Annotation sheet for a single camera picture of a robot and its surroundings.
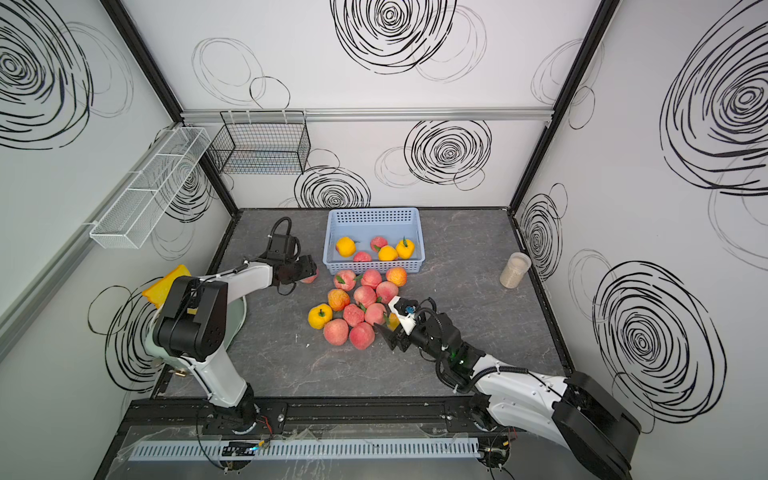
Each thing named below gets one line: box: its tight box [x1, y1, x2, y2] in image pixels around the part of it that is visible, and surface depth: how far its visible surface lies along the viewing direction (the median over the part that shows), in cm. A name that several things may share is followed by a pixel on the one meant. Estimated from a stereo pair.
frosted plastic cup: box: [500, 251, 532, 289], surface depth 94 cm
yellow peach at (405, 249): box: [396, 236, 415, 260], surface depth 104 cm
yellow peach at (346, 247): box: [336, 236, 357, 258], surface depth 105 cm
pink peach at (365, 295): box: [353, 285, 377, 308], surface depth 92 cm
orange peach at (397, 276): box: [386, 266, 408, 287], surface depth 97 cm
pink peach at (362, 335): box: [349, 321, 375, 350], surface depth 84 cm
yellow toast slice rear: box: [142, 265, 192, 309], surface depth 74 cm
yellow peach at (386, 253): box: [378, 245, 398, 262], surface depth 103 cm
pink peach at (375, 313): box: [364, 302, 386, 326], surface depth 88 cm
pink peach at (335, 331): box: [323, 318, 349, 346], surface depth 85 cm
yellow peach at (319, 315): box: [307, 303, 333, 330], surface depth 88 cm
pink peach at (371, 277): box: [361, 268, 382, 289], surface depth 96 cm
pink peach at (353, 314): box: [343, 304, 365, 327], surface depth 89 cm
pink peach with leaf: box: [334, 270, 356, 292], surface depth 95 cm
